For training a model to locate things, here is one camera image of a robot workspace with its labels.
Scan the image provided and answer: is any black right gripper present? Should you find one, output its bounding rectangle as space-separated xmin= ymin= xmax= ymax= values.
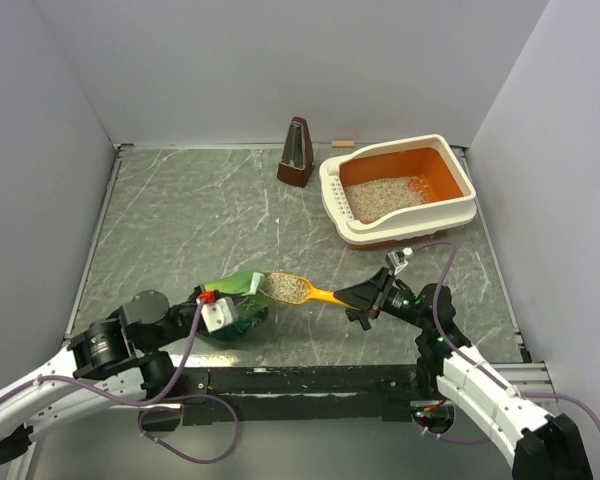
xmin=333 ymin=266 xmax=430 ymax=330

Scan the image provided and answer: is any black bag clip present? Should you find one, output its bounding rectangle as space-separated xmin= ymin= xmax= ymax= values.
xmin=345 ymin=308 xmax=371 ymax=331

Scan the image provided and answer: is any green litter bag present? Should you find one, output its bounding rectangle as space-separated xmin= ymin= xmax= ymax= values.
xmin=189 ymin=270 xmax=275 ymax=342

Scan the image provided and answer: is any yellow plastic scoop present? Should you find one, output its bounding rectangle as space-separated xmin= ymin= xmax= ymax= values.
xmin=264 ymin=272 xmax=349 ymax=308

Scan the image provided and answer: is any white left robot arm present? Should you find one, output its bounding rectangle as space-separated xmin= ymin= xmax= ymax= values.
xmin=0 ymin=290 xmax=219 ymax=465

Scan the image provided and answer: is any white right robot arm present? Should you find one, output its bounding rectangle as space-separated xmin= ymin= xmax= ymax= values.
xmin=334 ymin=267 xmax=593 ymax=479

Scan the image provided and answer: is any beige litter in box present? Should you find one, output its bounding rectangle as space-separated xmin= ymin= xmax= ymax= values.
xmin=344 ymin=177 xmax=426 ymax=224

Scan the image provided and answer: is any orange white litter box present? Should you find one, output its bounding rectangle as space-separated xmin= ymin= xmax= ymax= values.
xmin=319 ymin=134 xmax=477 ymax=249

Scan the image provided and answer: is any brown wooden metronome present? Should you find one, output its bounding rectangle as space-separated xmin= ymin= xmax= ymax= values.
xmin=277 ymin=116 xmax=314 ymax=188

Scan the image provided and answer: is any small wooden block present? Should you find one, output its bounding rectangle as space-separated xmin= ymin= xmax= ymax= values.
xmin=331 ymin=140 xmax=356 ymax=148

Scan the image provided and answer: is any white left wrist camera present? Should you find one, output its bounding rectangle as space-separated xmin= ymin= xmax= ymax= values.
xmin=196 ymin=291 xmax=239 ymax=334

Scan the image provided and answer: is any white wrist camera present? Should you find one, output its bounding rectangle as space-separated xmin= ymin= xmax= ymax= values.
xmin=385 ymin=247 xmax=413 ymax=276
xmin=196 ymin=291 xmax=239 ymax=334

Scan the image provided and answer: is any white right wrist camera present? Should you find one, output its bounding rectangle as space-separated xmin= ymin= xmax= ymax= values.
xmin=385 ymin=247 xmax=413 ymax=276

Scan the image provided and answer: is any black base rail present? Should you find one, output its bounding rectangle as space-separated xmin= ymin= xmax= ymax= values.
xmin=162 ymin=365 xmax=442 ymax=426

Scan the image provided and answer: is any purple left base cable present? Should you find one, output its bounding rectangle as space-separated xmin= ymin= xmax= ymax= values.
xmin=138 ymin=393 xmax=240 ymax=464

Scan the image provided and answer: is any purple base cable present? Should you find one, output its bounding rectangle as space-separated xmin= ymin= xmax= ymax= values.
xmin=412 ymin=412 xmax=494 ymax=446
xmin=138 ymin=393 xmax=240 ymax=464

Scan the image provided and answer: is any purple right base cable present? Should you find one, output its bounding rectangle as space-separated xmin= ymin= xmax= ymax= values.
xmin=412 ymin=412 xmax=494 ymax=446

